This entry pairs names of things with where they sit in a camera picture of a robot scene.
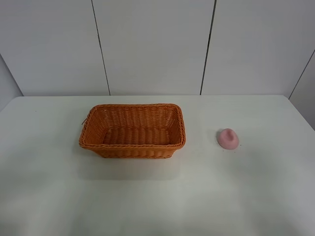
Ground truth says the pink peach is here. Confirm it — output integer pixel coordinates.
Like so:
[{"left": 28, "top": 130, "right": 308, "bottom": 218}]
[{"left": 217, "top": 128, "right": 239, "bottom": 150}]

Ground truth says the orange wicker basket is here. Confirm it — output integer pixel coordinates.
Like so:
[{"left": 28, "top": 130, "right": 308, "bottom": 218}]
[{"left": 79, "top": 103, "right": 186, "bottom": 159}]

